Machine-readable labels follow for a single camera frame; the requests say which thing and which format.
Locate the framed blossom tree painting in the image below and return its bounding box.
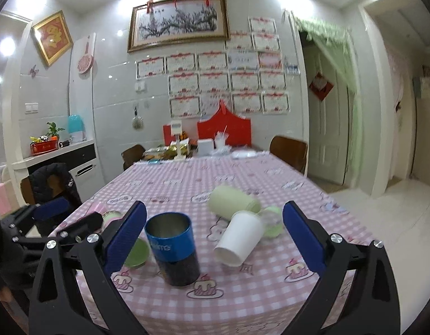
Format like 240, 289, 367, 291
127, 0, 231, 53

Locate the group of wall certificates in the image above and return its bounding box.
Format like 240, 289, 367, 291
135, 16, 291, 119

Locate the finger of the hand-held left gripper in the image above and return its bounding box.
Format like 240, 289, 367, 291
47, 211, 104, 245
2, 196, 71, 224

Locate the green door curtain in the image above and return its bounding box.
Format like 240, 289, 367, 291
291, 11, 363, 186

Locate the white cabinet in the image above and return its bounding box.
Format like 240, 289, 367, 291
11, 139, 99, 197

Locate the light green lid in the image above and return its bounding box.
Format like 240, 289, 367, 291
260, 207, 285, 239

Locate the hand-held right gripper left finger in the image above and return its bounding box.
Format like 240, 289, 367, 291
28, 200, 148, 335

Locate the black jacket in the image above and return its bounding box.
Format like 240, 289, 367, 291
28, 162, 83, 238

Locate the pink checkered tablecloth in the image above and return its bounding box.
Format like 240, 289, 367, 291
48, 150, 377, 335

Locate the brown wooden chair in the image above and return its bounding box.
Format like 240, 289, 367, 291
121, 144, 147, 171
20, 176, 37, 207
269, 135, 309, 177

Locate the red diamond door decoration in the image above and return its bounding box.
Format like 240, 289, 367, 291
308, 71, 335, 102

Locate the red board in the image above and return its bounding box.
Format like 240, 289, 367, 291
196, 99, 252, 147

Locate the red box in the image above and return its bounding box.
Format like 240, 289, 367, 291
162, 120, 184, 146

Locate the round hanging wall ornament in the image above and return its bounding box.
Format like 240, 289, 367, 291
131, 106, 143, 131

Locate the red fruit tray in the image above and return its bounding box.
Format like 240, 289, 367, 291
30, 136, 59, 156

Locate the pile of snack packets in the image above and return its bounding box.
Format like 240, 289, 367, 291
141, 131, 199, 163

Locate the white box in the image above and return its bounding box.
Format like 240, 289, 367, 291
197, 138, 216, 156

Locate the pink cup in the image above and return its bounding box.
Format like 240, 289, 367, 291
95, 209, 128, 233

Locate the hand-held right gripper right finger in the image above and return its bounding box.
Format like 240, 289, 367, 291
281, 200, 408, 335

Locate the pale green plastic cup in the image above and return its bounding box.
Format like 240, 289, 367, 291
207, 185, 262, 222

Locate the pink round wall ornament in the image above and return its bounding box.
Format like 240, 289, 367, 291
77, 36, 94, 75

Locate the green potted plant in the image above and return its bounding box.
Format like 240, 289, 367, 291
45, 122, 66, 137

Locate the blue and white appliance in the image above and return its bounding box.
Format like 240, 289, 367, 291
68, 114, 87, 143

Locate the red and gold framed picture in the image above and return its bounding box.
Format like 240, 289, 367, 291
31, 10, 75, 67

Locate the white plastic cup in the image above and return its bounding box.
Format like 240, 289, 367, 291
214, 210, 265, 267

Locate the blue and black metal cup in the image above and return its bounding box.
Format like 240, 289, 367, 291
144, 212, 201, 287

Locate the white cup with straws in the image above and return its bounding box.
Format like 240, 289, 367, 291
214, 130, 230, 151

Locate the white door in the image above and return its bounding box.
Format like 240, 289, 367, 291
302, 40, 356, 183

